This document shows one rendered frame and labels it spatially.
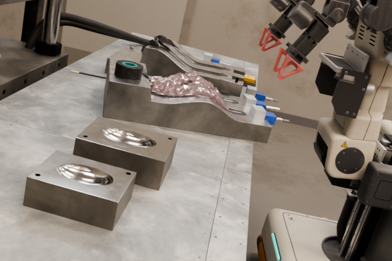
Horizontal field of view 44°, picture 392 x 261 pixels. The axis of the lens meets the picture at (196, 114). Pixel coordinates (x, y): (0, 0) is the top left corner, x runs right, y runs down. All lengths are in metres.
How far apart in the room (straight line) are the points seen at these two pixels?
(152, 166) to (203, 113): 0.41
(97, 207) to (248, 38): 3.55
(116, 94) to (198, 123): 0.25
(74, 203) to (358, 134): 1.15
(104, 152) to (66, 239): 0.26
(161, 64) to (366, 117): 0.74
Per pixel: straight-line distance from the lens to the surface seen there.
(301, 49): 1.51
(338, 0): 1.51
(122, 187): 0.92
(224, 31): 4.29
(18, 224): 0.89
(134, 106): 1.38
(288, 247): 2.04
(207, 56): 2.25
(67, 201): 0.90
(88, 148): 1.06
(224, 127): 1.43
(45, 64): 1.85
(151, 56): 1.75
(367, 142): 1.81
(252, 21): 4.30
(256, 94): 1.85
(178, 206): 1.02
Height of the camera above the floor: 1.30
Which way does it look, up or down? 19 degrees down
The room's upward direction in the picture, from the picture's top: 14 degrees clockwise
